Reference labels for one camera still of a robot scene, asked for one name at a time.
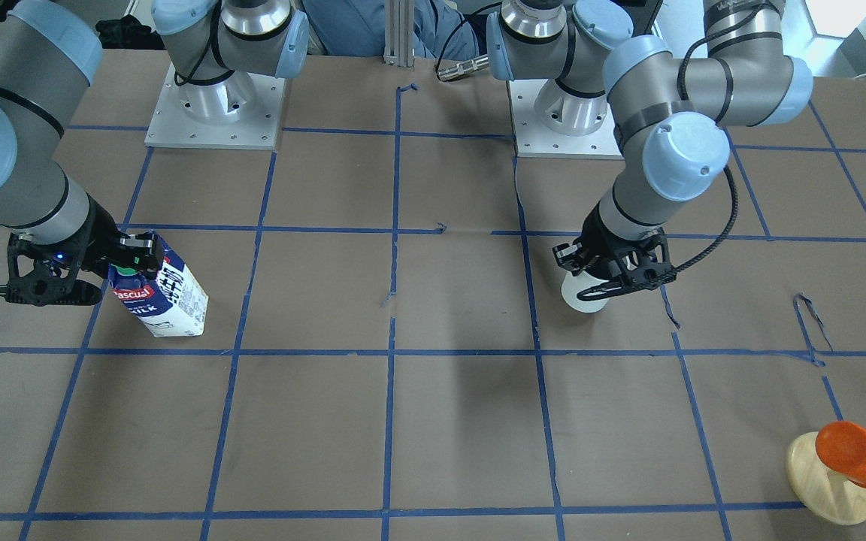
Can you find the blue white milk carton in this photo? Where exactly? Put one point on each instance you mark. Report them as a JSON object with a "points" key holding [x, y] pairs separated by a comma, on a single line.
{"points": [[170, 304]]}

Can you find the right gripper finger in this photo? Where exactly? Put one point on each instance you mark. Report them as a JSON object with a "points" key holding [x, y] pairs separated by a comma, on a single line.
{"points": [[39, 294], [143, 252]]}

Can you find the wooden mug tree stand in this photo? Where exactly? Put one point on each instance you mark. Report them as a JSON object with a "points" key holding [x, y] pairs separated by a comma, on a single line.
{"points": [[826, 493]]}

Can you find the seated person in blue shirt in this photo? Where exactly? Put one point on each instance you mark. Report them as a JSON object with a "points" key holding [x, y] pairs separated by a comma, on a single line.
{"points": [[358, 29]]}

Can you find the aluminium frame post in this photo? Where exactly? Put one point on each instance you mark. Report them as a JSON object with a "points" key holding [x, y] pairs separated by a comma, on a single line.
{"points": [[398, 33]]}

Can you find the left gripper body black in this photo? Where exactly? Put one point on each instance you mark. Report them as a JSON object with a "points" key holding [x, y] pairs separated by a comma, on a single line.
{"points": [[600, 234]]}

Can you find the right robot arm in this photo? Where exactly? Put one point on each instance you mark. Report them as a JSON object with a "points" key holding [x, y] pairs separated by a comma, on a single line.
{"points": [[229, 61]]}

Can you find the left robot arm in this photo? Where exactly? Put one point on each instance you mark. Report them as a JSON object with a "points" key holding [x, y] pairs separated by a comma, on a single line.
{"points": [[670, 116]]}

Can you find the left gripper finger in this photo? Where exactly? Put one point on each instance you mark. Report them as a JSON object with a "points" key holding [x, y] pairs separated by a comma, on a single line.
{"points": [[572, 257], [605, 289]]}

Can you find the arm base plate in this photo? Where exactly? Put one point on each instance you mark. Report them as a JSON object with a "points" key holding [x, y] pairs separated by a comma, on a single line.
{"points": [[551, 123], [242, 113]]}

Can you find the orange mug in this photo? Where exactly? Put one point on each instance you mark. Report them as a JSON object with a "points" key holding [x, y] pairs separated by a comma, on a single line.
{"points": [[841, 446]]}

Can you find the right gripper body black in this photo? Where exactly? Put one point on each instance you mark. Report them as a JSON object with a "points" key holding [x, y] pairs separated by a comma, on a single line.
{"points": [[95, 242]]}

